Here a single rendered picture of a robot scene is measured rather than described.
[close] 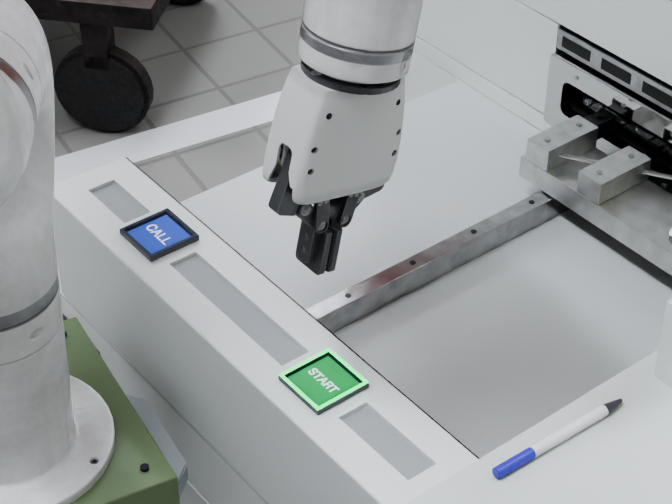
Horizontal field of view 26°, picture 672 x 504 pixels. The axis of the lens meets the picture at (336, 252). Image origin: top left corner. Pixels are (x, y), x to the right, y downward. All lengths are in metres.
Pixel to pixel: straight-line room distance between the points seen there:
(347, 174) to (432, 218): 0.58
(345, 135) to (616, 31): 0.66
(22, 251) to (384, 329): 0.49
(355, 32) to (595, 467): 0.41
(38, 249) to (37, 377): 0.12
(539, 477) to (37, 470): 0.43
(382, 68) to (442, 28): 0.87
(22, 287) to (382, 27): 0.36
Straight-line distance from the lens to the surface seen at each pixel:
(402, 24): 1.04
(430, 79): 1.97
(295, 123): 1.07
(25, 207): 1.18
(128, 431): 1.35
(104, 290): 1.47
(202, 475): 1.46
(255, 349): 1.29
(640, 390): 1.27
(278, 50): 3.59
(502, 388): 1.46
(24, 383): 1.23
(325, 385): 1.25
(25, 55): 1.12
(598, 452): 1.21
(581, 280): 1.60
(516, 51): 1.81
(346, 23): 1.03
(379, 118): 1.09
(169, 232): 1.42
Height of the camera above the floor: 1.83
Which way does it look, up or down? 39 degrees down
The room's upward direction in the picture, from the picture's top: straight up
